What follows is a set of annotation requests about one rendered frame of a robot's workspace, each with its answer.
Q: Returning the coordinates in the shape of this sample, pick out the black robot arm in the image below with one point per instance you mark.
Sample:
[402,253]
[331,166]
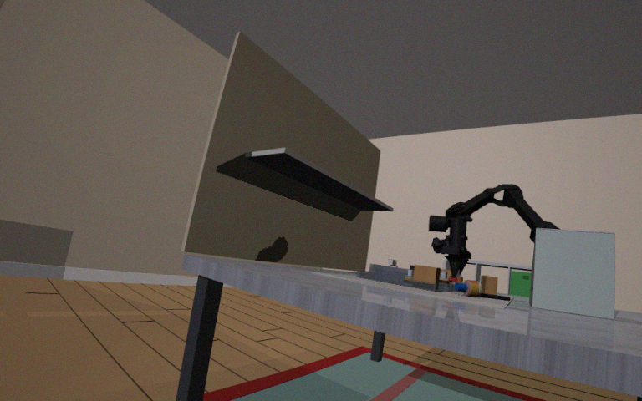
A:
[457,215]

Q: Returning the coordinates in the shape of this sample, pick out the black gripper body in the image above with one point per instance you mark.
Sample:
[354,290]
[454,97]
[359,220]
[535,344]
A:
[457,245]

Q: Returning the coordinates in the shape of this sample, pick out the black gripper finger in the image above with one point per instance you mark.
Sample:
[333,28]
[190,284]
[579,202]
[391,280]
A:
[463,264]
[455,263]

